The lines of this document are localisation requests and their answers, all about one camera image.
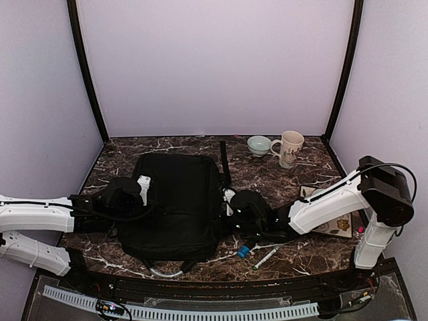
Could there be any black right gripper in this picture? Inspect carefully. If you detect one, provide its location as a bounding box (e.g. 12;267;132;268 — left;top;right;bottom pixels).
209;209;265;237

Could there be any black student bag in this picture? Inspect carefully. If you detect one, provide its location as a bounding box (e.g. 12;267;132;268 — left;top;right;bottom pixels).
118;141;231;278

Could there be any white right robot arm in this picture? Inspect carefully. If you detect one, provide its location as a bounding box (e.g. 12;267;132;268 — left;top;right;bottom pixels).
223;156;417;290

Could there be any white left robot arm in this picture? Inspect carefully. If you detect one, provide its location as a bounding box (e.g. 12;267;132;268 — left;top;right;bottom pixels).
1;175;154;292

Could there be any small celadon bowl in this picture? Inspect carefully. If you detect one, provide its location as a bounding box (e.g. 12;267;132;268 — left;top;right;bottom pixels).
247;135;272;157

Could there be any black marker blue cap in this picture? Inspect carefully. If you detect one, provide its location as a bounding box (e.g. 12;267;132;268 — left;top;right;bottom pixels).
237;245;251;258

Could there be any white pen green tip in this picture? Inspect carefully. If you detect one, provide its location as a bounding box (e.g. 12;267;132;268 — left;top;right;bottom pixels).
253;243;285;271

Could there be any cream floral mug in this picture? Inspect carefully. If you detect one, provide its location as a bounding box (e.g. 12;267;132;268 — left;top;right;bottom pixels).
270;130;305;169

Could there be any pale green bowl on plate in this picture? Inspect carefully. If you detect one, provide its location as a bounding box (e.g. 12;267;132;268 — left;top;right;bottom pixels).
311;189;325;197

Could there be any floral square plate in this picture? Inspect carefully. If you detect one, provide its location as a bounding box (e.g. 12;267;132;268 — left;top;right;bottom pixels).
299;185;352;239

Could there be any small circuit board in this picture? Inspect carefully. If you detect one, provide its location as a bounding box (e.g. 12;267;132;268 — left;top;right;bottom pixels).
95;300;125;317

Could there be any black front rail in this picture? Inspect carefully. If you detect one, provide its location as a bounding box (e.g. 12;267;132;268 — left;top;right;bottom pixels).
60;270;380;302

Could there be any white slotted cable duct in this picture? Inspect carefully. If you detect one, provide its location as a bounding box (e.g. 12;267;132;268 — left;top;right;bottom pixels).
42;286;319;320

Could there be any left black frame post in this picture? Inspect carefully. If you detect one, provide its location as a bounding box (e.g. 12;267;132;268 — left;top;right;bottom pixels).
66;0;110;144

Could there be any black frame post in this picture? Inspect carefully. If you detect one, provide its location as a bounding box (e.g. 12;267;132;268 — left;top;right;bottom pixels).
66;0;110;144
322;0;364;144

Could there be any right black frame post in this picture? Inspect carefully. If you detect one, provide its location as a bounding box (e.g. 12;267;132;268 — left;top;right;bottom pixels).
322;0;364;144

